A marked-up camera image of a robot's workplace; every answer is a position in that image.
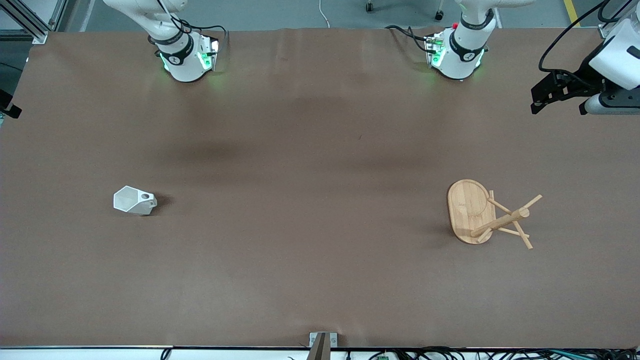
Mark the white faceted cup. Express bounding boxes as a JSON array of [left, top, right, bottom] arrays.
[[113, 185, 158, 217]]

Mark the wooden cup rack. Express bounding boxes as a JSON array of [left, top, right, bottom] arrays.
[[446, 179, 544, 250]]

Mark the brown paper table cover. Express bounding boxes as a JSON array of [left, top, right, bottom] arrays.
[[0, 27, 640, 350]]

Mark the black left base cable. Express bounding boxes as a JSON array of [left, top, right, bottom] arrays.
[[385, 24, 432, 52]]

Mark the black base cable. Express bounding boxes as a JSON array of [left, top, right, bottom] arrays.
[[179, 19, 229, 47], [385, 24, 432, 52]]

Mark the black right base cable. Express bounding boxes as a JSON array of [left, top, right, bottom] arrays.
[[179, 19, 229, 47]]

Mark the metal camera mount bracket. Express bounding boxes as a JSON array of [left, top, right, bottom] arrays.
[[306, 332, 339, 360]]

